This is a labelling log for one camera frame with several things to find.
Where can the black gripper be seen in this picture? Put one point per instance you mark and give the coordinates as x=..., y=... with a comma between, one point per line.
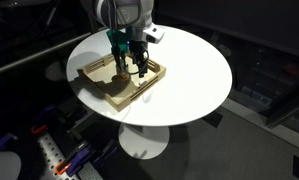
x=135, y=43

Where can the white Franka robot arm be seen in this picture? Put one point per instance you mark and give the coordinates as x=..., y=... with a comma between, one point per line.
x=129, y=13

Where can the white bottle with orange label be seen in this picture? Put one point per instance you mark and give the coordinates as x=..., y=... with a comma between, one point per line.
x=121, y=78

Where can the light wooden slotted tray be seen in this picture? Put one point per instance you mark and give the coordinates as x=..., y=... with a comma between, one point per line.
x=102, y=83

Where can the white round floor disc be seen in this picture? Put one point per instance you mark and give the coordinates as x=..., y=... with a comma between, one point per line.
x=55, y=71

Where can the purple orange bar clamp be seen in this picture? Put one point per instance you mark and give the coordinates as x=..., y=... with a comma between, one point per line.
x=74, y=160

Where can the orange black bar clamp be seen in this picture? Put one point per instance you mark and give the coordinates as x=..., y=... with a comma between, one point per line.
x=39, y=129

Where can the perforated metal breadboard plate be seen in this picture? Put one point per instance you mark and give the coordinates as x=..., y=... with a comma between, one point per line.
x=50, y=150

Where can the dark storage shelf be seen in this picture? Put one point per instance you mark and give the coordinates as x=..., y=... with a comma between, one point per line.
x=265, y=83

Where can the purple plastic object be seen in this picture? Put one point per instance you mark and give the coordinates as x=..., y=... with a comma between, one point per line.
x=0, y=141

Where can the grey rounded dome object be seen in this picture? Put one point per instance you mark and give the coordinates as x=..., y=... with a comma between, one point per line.
x=2, y=166

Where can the green camera mount bracket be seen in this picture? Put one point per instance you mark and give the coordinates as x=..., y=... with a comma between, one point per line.
x=115, y=38

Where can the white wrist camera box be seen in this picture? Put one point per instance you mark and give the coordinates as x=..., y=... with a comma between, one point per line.
x=154, y=35

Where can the white round table pedestal base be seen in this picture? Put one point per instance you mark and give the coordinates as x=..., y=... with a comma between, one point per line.
x=144, y=140

